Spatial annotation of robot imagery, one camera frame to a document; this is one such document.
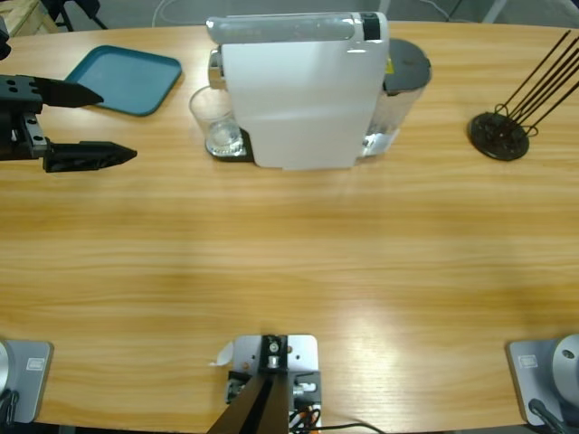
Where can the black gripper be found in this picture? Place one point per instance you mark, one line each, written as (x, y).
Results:
(18, 90)

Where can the clear glass cup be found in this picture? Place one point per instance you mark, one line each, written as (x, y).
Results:
(217, 126)

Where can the white capsule coffee machine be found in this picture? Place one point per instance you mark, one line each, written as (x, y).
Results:
(298, 99)

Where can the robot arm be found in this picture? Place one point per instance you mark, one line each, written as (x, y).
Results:
(3, 45)

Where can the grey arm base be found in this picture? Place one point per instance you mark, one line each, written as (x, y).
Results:
(543, 375)
(27, 380)

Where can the teal plastic tray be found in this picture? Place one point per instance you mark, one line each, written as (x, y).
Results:
(131, 81)

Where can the wooden crate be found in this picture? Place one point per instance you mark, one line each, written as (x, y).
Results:
(29, 18)

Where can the white paper tab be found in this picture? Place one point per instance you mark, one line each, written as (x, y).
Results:
(221, 355)

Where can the black capsule holder with rods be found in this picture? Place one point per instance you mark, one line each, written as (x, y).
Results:
(497, 140)

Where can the grey metal pole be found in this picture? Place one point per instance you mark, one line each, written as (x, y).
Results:
(494, 10)

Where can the black chair frame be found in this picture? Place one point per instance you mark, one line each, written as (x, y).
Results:
(81, 13)

